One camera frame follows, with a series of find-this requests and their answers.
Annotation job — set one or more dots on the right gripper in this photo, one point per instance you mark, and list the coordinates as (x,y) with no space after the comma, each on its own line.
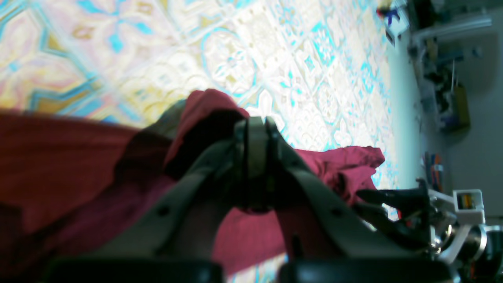
(449,243)

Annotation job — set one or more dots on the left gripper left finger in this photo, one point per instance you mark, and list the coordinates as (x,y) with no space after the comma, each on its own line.
(171,243)

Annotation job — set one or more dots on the patterned tablecloth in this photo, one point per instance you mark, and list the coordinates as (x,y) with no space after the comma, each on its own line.
(317,67)

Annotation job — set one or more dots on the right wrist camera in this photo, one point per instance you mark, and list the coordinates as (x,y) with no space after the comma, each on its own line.
(469,207)

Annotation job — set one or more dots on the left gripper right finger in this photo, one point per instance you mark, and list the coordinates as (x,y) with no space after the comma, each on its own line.
(326,241)

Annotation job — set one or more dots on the dark red t-shirt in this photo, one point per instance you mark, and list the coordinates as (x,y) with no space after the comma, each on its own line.
(70,185)

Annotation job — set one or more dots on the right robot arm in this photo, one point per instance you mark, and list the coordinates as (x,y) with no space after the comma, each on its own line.
(441,208)

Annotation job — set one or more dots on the blue orange clamp bottom left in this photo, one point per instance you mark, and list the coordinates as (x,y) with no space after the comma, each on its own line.
(388,14)

